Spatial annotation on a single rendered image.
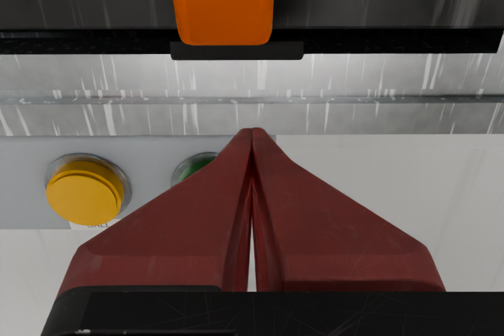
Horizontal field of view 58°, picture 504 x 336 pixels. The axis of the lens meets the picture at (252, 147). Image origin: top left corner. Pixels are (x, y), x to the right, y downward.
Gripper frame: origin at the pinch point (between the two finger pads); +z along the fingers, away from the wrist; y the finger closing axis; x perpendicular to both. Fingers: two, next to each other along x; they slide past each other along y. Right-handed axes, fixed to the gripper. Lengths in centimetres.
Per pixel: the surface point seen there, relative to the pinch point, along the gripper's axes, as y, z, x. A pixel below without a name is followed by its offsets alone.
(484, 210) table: -20.7, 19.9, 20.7
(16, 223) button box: 14.1, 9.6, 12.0
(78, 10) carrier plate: 7.2, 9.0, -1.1
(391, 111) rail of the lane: -7.1, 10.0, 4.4
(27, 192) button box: 12.8, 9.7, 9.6
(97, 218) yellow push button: 8.6, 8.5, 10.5
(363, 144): -8.9, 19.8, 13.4
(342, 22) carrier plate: -3.8, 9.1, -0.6
